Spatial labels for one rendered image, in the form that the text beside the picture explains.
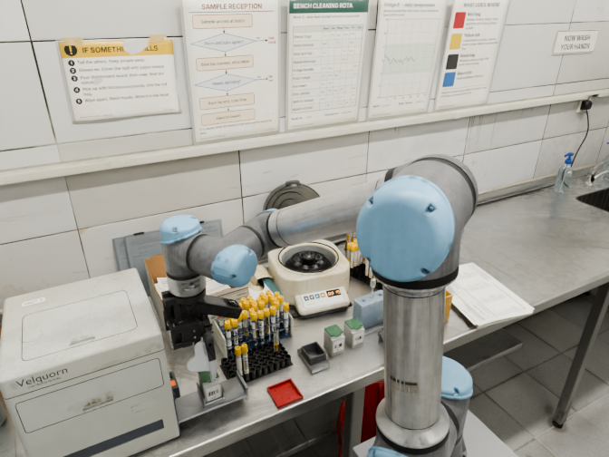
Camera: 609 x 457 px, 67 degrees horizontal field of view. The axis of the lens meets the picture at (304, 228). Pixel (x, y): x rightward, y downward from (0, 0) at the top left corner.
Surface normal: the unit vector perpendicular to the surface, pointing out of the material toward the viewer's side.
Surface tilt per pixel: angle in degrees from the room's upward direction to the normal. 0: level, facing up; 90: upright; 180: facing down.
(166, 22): 90
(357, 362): 0
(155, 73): 89
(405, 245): 83
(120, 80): 89
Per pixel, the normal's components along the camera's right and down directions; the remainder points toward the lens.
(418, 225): -0.53, 0.27
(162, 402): 0.47, 0.40
